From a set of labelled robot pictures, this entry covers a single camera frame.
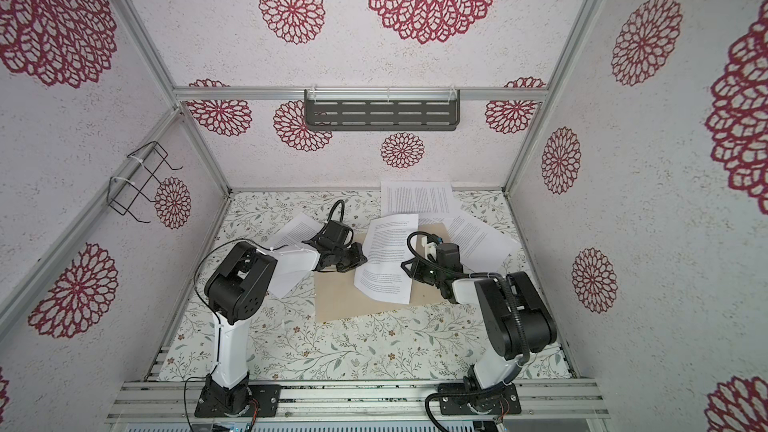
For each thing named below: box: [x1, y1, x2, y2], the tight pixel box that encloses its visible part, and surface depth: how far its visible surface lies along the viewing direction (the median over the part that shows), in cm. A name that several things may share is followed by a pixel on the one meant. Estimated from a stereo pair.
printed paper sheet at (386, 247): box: [354, 214, 419, 305], surface depth 98 cm
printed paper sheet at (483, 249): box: [443, 209, 521, 274], surface depth 110 cm
